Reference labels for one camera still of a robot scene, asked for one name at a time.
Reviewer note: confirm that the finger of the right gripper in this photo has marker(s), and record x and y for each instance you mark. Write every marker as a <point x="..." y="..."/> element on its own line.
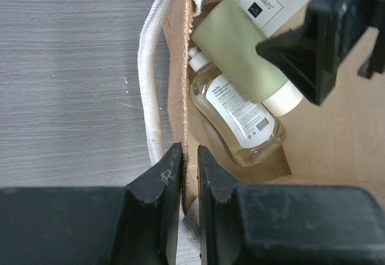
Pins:
<point x="309" y="55"/>

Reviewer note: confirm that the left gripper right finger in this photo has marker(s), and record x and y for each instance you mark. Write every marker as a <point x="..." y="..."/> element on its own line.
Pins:
<point x="284" y="223"/>

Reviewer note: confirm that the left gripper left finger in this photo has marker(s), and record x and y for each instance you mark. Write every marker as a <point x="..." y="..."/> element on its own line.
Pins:
<point x="134" y="224"/>

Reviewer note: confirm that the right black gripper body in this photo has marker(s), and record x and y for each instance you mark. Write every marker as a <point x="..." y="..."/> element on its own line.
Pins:
<point x="352" y="12"/>

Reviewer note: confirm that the yellow-green round bottle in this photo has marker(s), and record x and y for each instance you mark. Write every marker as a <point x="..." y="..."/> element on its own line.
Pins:
<point x="229" y="37"/>

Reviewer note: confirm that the clear amber liquid bottle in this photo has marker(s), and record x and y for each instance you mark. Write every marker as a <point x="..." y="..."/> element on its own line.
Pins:
<point x="249" y="130"/>

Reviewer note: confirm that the brown canvas bag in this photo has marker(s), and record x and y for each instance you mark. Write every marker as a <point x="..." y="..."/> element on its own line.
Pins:
<point x="341" y="141"/>

